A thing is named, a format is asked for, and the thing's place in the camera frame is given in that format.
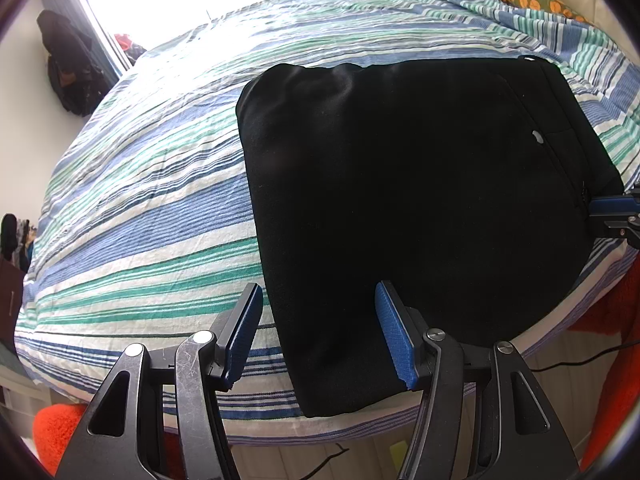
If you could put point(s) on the striped bedsheet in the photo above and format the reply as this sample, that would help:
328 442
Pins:
150 210

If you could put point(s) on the black pants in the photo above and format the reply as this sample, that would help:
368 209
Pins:
400 185

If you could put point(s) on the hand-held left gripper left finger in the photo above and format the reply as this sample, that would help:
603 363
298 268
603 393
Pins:
242 340

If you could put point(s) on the bright window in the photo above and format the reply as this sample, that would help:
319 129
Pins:
175 0

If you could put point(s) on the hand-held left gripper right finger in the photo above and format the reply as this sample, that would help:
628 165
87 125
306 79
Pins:
395 340

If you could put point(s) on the white furniture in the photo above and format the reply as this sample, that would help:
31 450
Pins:
25 390

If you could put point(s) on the red cloth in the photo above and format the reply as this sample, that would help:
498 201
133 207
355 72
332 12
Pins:
129 46

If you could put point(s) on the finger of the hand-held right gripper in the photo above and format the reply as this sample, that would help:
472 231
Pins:
607 206
620 230

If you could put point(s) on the dark bag on wall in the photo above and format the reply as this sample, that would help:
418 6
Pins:
70 70

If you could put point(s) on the dark clothes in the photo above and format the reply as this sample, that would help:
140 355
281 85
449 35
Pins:
12 240

